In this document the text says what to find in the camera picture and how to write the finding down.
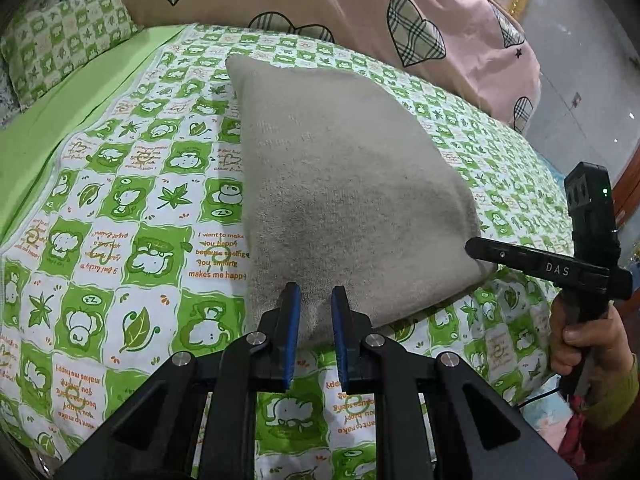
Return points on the person's right hand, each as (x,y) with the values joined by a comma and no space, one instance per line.
(605,338)

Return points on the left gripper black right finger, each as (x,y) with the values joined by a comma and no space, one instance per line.
(367,361)

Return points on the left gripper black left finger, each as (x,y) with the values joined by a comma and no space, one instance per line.
(264,360)

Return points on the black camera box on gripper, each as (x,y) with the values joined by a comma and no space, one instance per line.
(590,206)

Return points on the green white patterned bed sheet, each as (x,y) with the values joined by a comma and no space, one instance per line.
(131,247)

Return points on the brown wooden furniture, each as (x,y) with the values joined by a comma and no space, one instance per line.
(626,191)

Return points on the yellow-green sleeve forearm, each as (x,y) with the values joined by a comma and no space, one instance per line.
(615,401)

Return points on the beige knit sweater brown cuff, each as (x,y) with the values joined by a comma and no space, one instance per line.
(342,186)

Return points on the pink quilt with plaid hearts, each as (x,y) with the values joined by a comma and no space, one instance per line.
(471,48)

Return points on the green patterned pillow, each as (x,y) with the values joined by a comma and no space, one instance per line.
(41,48)

